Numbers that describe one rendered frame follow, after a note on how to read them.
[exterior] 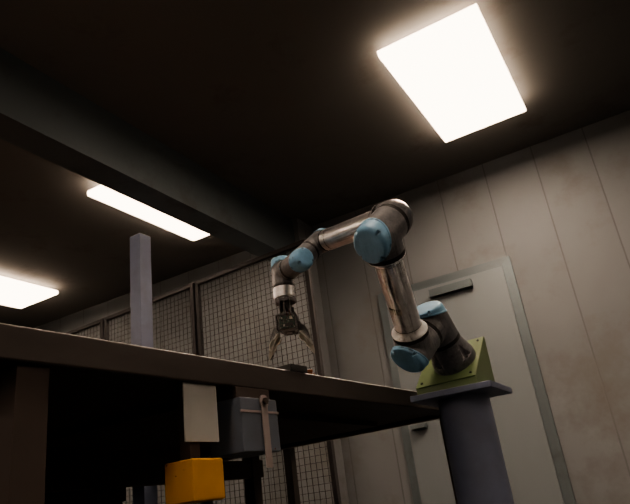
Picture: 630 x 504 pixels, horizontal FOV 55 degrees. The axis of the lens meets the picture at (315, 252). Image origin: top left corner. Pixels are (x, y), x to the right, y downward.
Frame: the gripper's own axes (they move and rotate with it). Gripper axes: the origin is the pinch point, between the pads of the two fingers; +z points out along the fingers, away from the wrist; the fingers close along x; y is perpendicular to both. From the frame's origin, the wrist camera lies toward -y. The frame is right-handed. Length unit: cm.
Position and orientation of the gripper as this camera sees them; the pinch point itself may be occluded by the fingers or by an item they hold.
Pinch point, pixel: (292, 358)
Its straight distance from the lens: 207.5
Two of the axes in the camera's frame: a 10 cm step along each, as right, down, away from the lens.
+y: -1.0, -3.7, -9.2
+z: 1.3, 9.2, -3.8
